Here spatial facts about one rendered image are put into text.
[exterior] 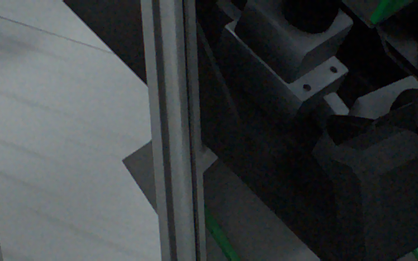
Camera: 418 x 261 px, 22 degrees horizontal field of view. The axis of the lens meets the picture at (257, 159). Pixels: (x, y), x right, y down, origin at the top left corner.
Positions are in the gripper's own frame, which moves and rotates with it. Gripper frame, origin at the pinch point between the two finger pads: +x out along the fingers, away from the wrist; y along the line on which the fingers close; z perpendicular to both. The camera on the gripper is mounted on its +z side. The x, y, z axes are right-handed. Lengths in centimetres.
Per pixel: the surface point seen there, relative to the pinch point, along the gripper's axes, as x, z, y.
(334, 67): 6.0, 1.8, -0.7
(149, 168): 14.1, -3.6, 7.5
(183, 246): 8.4, -6.1, 9.6
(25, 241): 56, -27, -2
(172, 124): 6.5, 2.0, 10.3
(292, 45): 4.9, 4.4, 3.1
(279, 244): 12.1, -11.4, -0.2
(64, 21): 90, -16, -29
